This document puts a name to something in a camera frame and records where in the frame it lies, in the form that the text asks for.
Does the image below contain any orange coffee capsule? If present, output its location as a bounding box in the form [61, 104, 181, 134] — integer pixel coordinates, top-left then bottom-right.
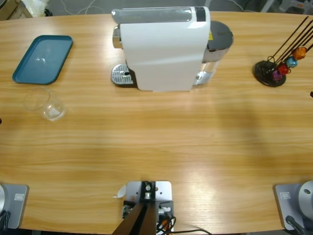
[292, 47, 308, 61]

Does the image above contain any white paper tag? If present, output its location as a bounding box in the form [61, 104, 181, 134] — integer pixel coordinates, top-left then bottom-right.
[112, 185, 127, 199]

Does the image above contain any clear glass cup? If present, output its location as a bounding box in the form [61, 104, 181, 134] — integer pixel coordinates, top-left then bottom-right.
[23, 88, 67, 122]

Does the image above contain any red coffee capsule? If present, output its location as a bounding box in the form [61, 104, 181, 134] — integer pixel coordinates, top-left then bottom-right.
[277, 63, 291, 75]

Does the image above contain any teal rectangular tray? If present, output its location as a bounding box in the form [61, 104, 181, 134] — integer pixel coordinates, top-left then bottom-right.
[12, 35, 74, 85]

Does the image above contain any black base cable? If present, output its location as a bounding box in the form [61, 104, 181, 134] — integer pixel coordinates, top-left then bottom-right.
[285, 215, 307, 235]
[0, 210, 12, 230]

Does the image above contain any blue coffee capsule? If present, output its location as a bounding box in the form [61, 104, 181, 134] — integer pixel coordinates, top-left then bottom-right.
[285, 56, 299, 68]

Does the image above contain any cardboard box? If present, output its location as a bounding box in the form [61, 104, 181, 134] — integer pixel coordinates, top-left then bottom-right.
[0, 0, 33, 22]

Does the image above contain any orange and black cable bundle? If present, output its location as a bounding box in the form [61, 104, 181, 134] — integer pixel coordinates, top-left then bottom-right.
[156, 215, 177, 234]

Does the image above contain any black capsule holder with rods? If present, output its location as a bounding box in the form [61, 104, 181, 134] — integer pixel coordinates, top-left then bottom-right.
[253, 16, 313, 88]

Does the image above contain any white floor cable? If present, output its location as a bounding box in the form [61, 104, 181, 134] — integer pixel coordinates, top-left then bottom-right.
[60, 0, 113, 16]

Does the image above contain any white plastic bag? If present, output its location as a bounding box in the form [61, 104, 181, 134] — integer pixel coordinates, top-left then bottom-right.
[21, 0, 50, 18]

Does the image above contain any thin black cable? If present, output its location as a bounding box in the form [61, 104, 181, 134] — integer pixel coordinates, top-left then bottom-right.
[172, 228, 211, 235]

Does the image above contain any white capsule coffee machine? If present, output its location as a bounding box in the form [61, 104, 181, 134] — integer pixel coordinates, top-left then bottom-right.
[111, 6, 234, 93]

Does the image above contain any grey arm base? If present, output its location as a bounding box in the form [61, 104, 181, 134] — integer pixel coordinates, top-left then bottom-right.
[273, 180, 313, 231]
[0, 183, 29, 230]

